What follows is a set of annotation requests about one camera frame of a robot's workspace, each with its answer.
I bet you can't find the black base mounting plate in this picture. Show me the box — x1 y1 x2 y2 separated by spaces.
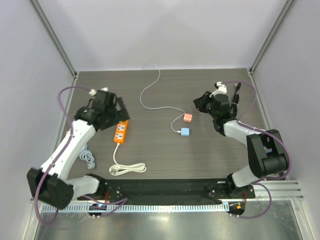
90 178 256 201

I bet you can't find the white slotted cable duct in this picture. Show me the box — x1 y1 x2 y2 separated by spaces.
41 202 230 213

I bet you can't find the thin white charging cable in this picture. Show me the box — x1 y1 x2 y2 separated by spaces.
139 62 186 134

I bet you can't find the black power cord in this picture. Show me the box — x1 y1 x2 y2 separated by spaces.
229 82 242 116

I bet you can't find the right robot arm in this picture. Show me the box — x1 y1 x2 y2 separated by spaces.
193 91 290 198

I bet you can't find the aluminium frame post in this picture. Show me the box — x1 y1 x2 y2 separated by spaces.
247 0 296 76
28 0 77 79

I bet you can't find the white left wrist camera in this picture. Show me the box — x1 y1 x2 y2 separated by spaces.
88 87 109 97

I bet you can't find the pink charger plug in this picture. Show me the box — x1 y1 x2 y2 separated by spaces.
183 113 194 123

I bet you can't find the light blue charger plug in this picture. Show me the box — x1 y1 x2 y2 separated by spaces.
180 127 192 137

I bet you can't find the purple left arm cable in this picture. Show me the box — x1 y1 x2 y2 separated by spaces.
34 86 129 225

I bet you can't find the orange power strip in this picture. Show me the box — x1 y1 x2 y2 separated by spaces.
113 120 129 144

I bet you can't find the aluminium front rail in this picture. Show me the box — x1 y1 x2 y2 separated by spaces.
39 178 304 208

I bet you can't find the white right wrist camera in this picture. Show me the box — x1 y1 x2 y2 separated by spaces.
209 81 227 98

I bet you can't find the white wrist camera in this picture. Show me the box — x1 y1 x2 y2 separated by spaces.
209 81 227 98
88 87 109 97

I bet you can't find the left aluminium frame post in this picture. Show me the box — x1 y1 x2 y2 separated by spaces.
28 0 77 79

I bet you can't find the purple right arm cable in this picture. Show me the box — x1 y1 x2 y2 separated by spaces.
222 79 293 220

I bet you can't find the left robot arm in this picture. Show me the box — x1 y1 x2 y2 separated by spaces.
26 89 130 210

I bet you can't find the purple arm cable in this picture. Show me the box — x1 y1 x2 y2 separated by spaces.
222 79 293 220
34 86 129 225

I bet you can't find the white power strip cord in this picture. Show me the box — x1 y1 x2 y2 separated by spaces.
109 142 147 176

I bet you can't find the right aluminium frame post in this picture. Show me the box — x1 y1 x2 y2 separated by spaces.
247 0 296 76

